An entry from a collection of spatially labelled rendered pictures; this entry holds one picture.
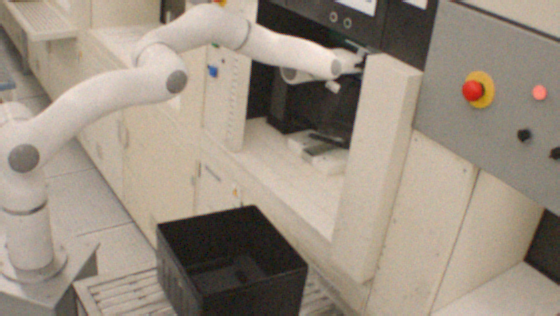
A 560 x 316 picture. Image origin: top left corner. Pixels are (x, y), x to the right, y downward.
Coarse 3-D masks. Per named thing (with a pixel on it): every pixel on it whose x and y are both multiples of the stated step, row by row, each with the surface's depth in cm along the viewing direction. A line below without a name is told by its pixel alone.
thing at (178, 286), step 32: (160, 224) 136; (192, 224) 142; (224, 224) 147; (256, 224) 149; (160, 256) 137; (192, 256) 147; (224, 256) 152; (256, 256) 152; (288, 256) 137; (192, 288) 119; (224, 288) 143; (256, 288) 123; (288, 288) 129
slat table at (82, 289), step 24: (144, 264) 148; (96, 288) 137; (120, 288) 138; (312, 288) 148; (96, 312) 130; (120, 312) 131; (144, 312) 132; (168, 312) 134; (312, 312) 140; (336, 312) 142
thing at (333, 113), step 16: (320, 80) 176; (336, 80) 170; (352, 80) 165; (304, 96) 180; (320, 96) 175; (336, 96) 169; (352, 96) 169; (304, 112) 179; (320, 112) 173; (336, 112) 169; (352, 112) 172; (320, 128) 172; (336, 128) 172; (352, 128) 175; (336, 144) 182
